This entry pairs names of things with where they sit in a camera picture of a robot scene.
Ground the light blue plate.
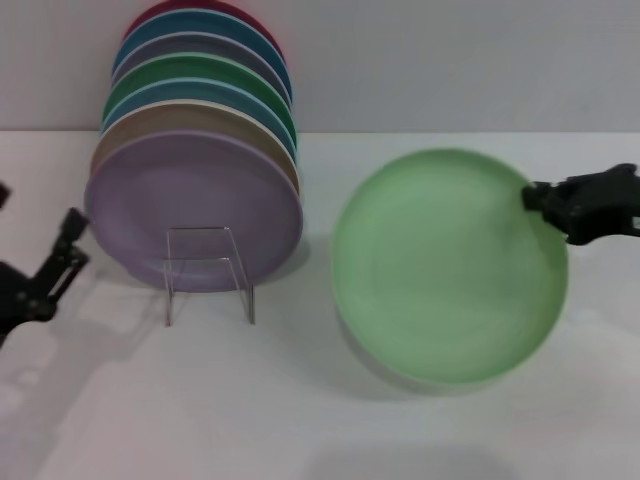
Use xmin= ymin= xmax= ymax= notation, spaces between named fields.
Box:
xmin=99 ymin=76 xmax=299 ymax=154

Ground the dark green plate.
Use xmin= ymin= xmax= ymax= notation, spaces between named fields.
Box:
xmin=102 ymin=51 xmax=295 ymax=129

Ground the light green plate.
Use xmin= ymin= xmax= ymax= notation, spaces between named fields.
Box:
xmin=331 ymin=146 xmax=570 ymax=387

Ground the grey plate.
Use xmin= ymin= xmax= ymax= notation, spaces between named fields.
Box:
xmin=110 ymin=32 xmax=294 ymax=107

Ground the beige plate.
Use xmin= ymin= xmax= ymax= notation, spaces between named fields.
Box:
xmin=89 ymin=98 xmax=302 ymax=197

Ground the red plate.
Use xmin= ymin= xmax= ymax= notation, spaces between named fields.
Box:
xmin=122 ymin=0 xmax=287 ymax=62

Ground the lilac plate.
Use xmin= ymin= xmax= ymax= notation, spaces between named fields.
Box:
xmin=83 ymin=128 xmax=305 ymax=294

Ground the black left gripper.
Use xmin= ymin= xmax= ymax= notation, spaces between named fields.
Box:
xmin=0 ymin=183 xmax=91 ymax=347

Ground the dark blue plate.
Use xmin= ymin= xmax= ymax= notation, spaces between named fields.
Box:
xmin=110 ymin=8 xmax=293 ymax=87

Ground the clear acrylic plate rack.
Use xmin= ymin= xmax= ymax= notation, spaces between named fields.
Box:
xmin=164 ymin=226 xmax=257 ymax=328

